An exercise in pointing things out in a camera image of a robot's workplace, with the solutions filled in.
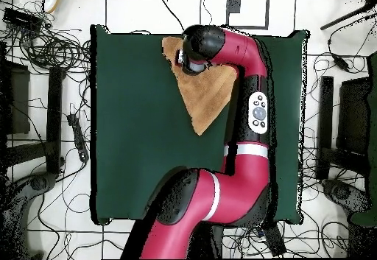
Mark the black stand crossbar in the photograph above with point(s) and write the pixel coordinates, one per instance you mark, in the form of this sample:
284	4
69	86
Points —
349	159
26	154

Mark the black flat panel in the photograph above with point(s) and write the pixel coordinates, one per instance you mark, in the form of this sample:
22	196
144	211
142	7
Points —
353	115
17	101

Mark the black power adapter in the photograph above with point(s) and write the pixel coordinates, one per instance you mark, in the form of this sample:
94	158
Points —
341	63

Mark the black rod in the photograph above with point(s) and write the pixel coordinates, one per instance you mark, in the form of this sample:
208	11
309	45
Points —
343	17

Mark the white round object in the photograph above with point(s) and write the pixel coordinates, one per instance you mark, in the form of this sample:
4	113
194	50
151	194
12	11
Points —
50	2

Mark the black electronics box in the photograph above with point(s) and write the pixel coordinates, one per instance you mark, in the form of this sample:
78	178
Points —
22	20

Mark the grey stand base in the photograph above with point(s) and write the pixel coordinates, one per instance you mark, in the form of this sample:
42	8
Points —
341	193
38	183

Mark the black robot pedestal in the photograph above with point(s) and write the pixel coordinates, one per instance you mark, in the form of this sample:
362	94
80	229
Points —
206	242

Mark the tan towel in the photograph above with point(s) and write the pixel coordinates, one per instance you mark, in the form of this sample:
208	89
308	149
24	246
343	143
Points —
206	95

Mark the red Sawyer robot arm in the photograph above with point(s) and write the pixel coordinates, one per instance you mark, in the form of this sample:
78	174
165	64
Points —
235	189

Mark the black power strip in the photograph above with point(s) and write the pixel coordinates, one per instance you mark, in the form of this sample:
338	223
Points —
274	239
78	136

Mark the dark green table cloth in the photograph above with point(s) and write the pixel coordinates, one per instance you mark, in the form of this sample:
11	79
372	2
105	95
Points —
132	124

